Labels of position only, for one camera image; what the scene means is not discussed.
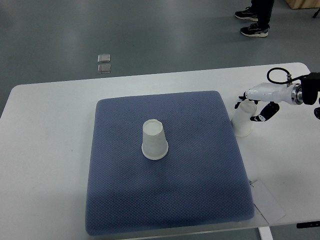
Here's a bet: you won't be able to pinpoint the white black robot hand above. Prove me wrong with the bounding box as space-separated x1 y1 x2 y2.
234 82 303 122

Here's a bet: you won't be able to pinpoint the white paper cup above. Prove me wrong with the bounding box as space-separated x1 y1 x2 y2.
231 100 257 137
141 119 169 161

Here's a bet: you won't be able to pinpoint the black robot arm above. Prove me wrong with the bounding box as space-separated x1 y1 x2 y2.
259 67 320 122

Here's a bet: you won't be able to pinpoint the black sneaker near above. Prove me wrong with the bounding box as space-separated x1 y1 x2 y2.
240 23 270 38

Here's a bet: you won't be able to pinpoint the black sneaker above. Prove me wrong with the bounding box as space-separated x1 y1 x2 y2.
234 7 258 22
240 23 270 38

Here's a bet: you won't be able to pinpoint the black sneaker far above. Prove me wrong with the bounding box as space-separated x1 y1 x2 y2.
234 7 258 22

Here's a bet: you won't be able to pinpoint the person's dark trouser legs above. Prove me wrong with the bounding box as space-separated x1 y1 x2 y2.
251 0 275 28

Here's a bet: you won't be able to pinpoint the black tripod foot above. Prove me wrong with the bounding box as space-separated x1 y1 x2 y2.
312 8 320 19

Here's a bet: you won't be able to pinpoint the wooden board corner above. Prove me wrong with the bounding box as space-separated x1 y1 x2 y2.
285 0 320 10

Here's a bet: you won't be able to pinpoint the white paper tag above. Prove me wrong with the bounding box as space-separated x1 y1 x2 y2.
250 180 286 225

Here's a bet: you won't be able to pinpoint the white paper cup on cushion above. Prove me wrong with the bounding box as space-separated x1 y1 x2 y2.
141 119 169 161

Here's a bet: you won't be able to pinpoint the black table control panel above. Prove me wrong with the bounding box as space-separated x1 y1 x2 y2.
296 221 320 229

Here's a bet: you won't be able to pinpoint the blue mesh cushion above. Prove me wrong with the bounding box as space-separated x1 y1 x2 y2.
85 91 255 236

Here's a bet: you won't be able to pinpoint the white table leg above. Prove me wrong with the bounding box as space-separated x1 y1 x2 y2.
258 226 273 240

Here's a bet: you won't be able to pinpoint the upper metal floor plate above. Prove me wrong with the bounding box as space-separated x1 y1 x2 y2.
97 53 111 63

